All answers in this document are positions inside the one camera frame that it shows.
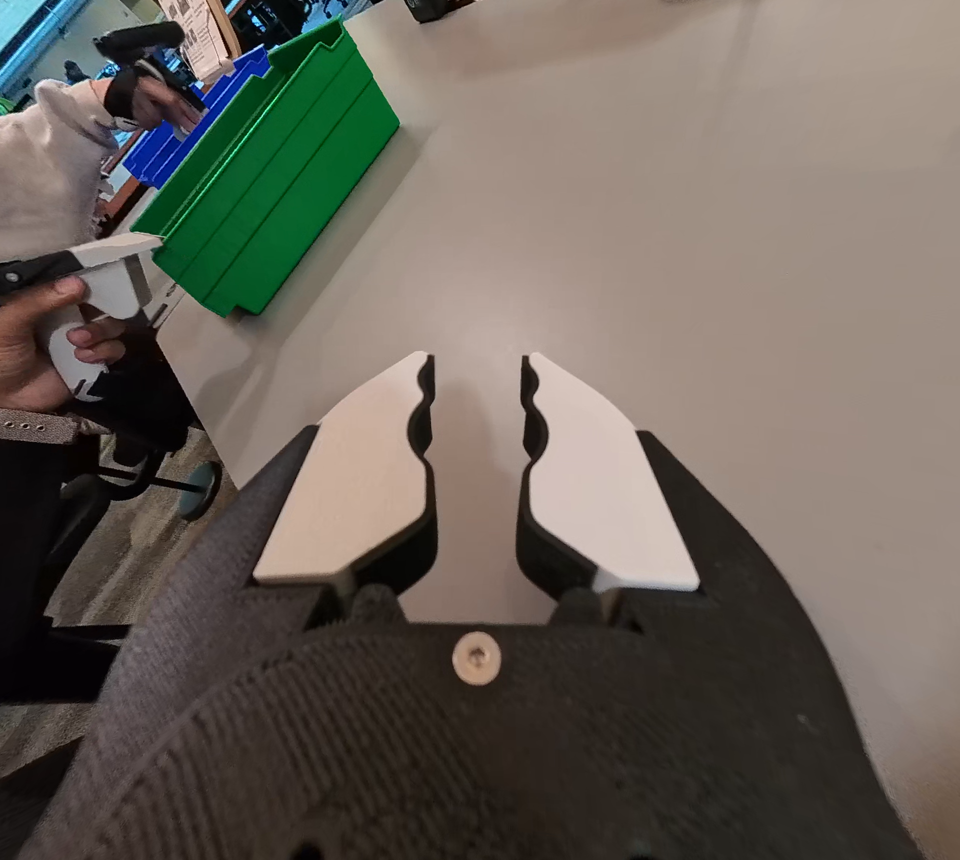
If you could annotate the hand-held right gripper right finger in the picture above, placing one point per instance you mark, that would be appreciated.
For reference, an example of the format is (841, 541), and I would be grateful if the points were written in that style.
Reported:
(607, 500)

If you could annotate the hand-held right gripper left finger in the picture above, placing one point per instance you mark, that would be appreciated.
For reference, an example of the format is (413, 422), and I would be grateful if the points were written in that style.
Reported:
(352, 500)

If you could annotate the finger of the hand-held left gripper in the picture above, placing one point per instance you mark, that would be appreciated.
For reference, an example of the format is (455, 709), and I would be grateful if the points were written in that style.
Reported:
(112, 249)

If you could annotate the green plastic bin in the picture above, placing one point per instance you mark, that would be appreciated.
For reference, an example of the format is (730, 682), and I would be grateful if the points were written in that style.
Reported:
(277, 185)

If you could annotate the grey desk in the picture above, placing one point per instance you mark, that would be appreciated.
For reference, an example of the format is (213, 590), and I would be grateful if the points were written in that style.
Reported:
(600, 200)

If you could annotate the person's left hand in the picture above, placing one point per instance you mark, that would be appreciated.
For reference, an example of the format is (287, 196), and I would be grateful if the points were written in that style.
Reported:
(26, 350)

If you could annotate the blue plastic bin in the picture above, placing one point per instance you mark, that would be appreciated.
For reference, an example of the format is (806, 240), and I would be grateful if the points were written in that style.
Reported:
(195, 118)

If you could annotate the silver wristwatch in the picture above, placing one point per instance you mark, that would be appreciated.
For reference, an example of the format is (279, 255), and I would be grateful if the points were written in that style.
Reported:
(37, 425)

